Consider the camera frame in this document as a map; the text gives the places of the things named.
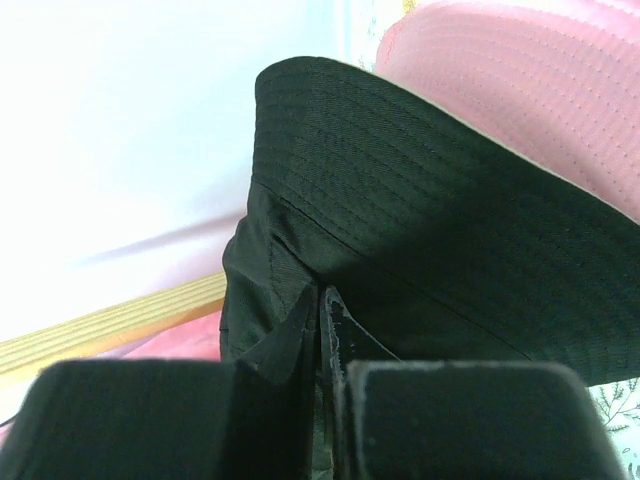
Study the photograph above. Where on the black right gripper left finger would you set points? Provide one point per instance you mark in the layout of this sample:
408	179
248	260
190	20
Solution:
251	418

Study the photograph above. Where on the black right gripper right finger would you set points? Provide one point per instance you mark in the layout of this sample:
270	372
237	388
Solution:
394	419

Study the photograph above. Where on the black bucket hat beige brim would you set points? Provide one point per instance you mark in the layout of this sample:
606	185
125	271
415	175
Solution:
442	244

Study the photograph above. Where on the pink bucket hat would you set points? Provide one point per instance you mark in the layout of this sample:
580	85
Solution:
555	81

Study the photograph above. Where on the pink t-shirt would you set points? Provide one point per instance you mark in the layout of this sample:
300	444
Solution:
197	339

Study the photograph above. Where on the wooden clothes rack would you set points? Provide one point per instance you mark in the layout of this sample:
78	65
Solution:
23	358

